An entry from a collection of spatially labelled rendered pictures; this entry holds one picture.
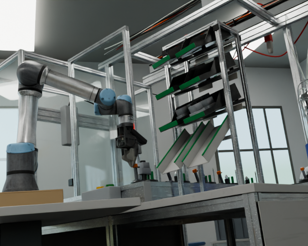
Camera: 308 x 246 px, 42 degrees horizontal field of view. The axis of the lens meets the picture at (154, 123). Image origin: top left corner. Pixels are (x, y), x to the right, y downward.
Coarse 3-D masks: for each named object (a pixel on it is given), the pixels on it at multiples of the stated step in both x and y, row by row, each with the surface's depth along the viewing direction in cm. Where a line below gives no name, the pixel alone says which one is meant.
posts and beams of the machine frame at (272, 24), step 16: (224, 0) 248; (240, 0) 248; (192, 16) 265; (272, 16) 276; (288, 16) 273; (304, 16) 265; (160, 32) 283; (240, 32) 298; (256, 32) 288; (272, 32) 283; (144, 48) 298; (192, 64) 326; (144, 80) 362; (160, 80) 350
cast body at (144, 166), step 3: (141, 162) 204; (144, 162) 204; (147, 162) 205; (138, 165) 205; (141, 165) 203; (144, 165) 203; (147, 165) 204; (138, 168) 203; (141, 168) 201; (144, 168) 202; (147, 168) 204; (150, 168) 205; (138, 171) 202; (141, 171) 201; (144, 171) 202; (147, 171) 203; (150, 171) 205; (138, 174) 202; (141, 174) 203; (147, 174) 205
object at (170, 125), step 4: (200, 96) 195; (204, 96) 196; (196, 100) 192; (184, 104) 205; (176, 108) 201; (176, 116) 199; (184, 116) 185; (188, 116) 186; (172, 120) 197; (176, 120) 181; (180, 120) 182; (168, 124) 185; (172, 124) 183; (176, 124) 181; (160, 128) 190; (164, 128) 188; (168, 128) 186
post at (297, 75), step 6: (288, 30) 276; (288, 36) 276; (288, 42) 276; (288, 48) 275; (294, 48) 274; (288, 54) 274; (294, 60) 270; (294, 66) 270; (294, 72) 270; (300, 72) 270; (294, 78) 269; (300, 78) 267; (294, 84) 268; (300, 84) 266; (300, 114) 263
